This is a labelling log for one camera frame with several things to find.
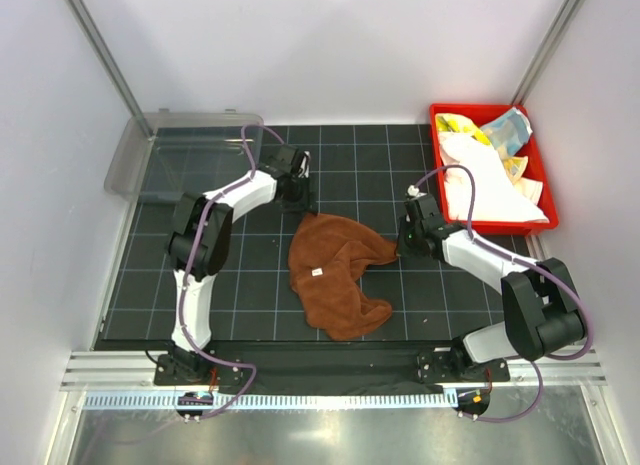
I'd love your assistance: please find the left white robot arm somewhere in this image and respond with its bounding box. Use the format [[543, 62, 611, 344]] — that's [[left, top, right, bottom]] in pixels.
[[166, 144, 314, 385]]

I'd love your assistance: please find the aluminium frame post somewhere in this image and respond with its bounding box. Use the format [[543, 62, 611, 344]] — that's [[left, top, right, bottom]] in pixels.
[[65, 0, 154, 139], [511, 0, 585, 106]]

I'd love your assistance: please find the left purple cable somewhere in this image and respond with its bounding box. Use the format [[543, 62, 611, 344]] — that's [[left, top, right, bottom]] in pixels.
[[177, 123, 301, 419]]

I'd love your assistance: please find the red plastic bin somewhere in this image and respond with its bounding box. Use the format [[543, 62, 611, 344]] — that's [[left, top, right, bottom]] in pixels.
[[428, 103, 559, 236]]

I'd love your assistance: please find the aluminium front rail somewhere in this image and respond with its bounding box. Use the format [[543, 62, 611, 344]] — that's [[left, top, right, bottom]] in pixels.
[[60, 351, 607, 391]]

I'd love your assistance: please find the white pink towel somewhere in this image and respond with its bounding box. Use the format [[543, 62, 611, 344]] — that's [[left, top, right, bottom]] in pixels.
[[438, 132, 548, 223]]

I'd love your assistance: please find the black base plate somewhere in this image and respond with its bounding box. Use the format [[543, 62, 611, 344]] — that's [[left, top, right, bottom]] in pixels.
[[153, 341, 510, 396]]

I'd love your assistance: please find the right aluminium frame post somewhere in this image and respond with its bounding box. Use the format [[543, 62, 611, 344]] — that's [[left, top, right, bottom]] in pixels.
[[511, 0, 585, 106]]

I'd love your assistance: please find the left aluminium frame post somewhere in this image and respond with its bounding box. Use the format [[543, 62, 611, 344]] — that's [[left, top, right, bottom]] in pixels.
[[65, 0, 154, 139]]

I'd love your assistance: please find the slotted cable duct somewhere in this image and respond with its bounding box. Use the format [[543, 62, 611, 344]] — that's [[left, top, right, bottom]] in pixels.
[[83, 389, 458, 414]]

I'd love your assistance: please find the clear plastic bin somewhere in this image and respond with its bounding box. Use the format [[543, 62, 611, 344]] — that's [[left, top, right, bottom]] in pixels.
[[104, 110, 264, 203]]

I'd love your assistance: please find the brown towel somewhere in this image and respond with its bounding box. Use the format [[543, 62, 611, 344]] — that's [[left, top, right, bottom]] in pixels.
[[288, 213, 397, 341]]

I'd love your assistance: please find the blue patterned towel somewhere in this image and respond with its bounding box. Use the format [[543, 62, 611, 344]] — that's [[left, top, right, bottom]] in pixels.
[[480, 107, 533, 160]]

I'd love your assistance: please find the yellow patterned towel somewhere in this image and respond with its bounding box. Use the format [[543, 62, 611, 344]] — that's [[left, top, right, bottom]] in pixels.
[[435, 113, 491, 146]]

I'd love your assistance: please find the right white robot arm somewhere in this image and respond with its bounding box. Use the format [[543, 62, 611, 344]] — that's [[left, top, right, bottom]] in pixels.
[[397, 193, 593, 382]]

